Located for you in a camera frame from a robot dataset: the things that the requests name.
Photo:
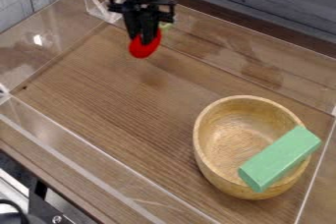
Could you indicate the clear acrylic front wall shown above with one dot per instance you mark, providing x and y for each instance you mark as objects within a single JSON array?
[{"x": 104, "y": 187}]

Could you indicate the red plush strawberry toy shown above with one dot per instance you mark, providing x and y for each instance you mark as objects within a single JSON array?
[{"x": 140, "y": 50}]

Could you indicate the green rectangular block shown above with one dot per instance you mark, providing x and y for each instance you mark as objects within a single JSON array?
[{"x": 272, "y": 163}]

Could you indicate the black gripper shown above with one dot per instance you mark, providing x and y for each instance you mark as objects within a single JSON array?
[{"x": 162, "y": 11}]

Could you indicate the clear acrylic corner bracket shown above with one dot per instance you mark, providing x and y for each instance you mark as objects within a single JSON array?
[{"x": 98, "y": 9}]

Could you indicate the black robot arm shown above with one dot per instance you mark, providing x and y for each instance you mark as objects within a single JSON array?
[{"x": 143, "y": 15}]

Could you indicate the wooden bowl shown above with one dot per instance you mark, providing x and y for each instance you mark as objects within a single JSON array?
[{"x": 234, "y": 129}]

